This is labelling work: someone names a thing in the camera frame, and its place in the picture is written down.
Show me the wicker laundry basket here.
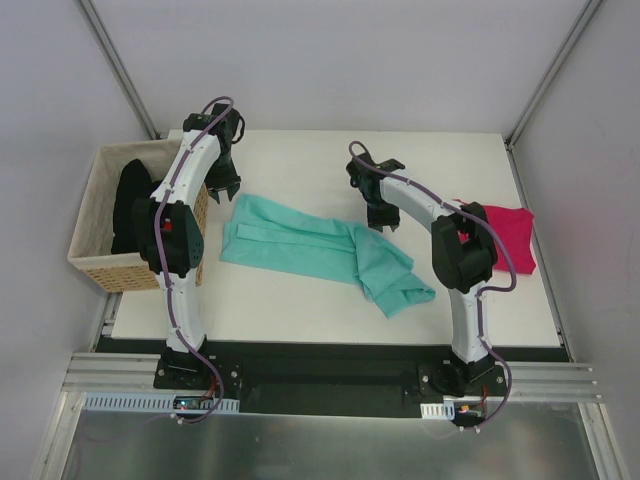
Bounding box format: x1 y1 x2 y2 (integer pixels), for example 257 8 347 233
67 139 180 293

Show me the aluminium rail frame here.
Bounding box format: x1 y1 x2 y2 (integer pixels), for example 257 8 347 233
62 294 601 401

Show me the left slotted cable duct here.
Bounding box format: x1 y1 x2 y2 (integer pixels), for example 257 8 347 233
84 393 217 415

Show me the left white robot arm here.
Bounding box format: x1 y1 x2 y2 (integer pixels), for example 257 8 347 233
132 96 245 391

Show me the slotted cable duct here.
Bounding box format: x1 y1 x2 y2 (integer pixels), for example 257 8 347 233
420 400 455 421
84 393 217 415

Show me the black t shirt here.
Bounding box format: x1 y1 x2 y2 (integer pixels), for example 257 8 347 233
111 159 156 255

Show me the teal t shirt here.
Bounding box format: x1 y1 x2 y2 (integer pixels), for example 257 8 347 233
220 194 436 318

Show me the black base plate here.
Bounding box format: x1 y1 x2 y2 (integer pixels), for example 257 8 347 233
152 341 509 416

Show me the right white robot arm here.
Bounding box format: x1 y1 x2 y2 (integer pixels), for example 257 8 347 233
346 152 498 397

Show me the folded pink t shirt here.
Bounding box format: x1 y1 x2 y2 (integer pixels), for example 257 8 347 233
484 205 536 275

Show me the right slotted cable duct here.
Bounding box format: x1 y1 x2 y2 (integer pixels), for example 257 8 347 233
420 400 455 421

